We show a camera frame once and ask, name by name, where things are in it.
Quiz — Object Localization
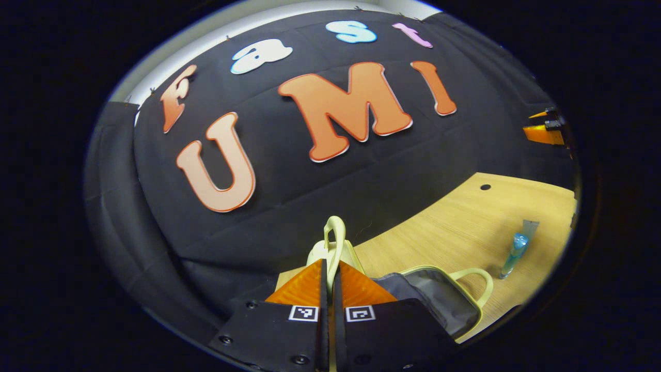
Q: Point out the black backdrop cloth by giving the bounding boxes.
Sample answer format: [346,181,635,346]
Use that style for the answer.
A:
[84,8,576,342]

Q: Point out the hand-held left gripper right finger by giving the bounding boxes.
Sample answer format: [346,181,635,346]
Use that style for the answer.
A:
[333,260,459,372]

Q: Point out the blue toner bottle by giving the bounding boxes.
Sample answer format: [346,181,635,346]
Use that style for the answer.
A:
[498,232,528,280]

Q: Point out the cream yellow suitcase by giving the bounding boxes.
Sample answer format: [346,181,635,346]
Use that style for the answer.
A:
[276,216,495,342]

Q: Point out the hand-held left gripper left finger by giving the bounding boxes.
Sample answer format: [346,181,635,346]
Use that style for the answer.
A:
[208,258,329,372]

